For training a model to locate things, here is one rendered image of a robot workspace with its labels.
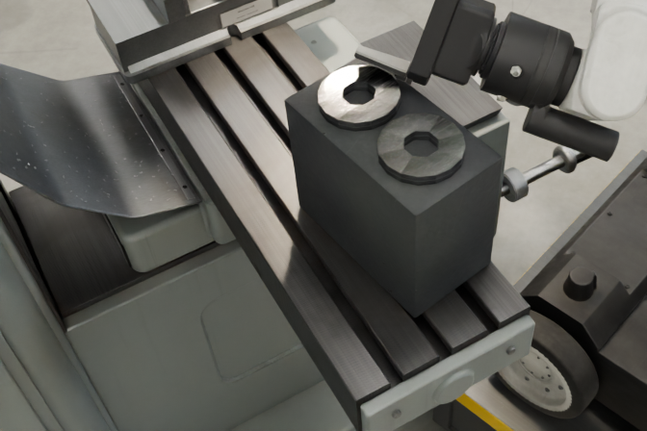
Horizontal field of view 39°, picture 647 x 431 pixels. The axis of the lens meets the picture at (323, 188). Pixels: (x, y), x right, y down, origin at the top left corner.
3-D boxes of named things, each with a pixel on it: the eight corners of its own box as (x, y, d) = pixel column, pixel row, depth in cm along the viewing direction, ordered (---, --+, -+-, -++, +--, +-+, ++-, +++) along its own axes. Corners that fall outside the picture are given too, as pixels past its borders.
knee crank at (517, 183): (581, 145, 177) (585, 124, 173) (601, 164, 174) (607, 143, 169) (488, 190, 171) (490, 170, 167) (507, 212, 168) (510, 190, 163)
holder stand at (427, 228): (372, 159, 118) (367, 40, 103) (492, 263, 106) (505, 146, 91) (297, 206, 114) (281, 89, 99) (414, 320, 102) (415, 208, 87)
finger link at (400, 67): (354, 51, 98) (408, 71, 97) (359, 42, 100) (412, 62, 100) (349, 64, 98) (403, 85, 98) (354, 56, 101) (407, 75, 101)
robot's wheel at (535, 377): (590, 418, 150) (610, 357, 135) (573, 439, 148) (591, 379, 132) (491, 348, 159) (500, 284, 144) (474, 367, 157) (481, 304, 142)
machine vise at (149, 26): (294, -47, 149) (287, -106, 140) (339, 1, 140) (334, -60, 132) (94, 30, 140) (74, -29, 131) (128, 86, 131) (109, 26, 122)
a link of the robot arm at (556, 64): (553, 19, 91) (660, 59, 91) (536, 29, 102) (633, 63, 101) (511, 125, 92) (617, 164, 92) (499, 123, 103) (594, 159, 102)
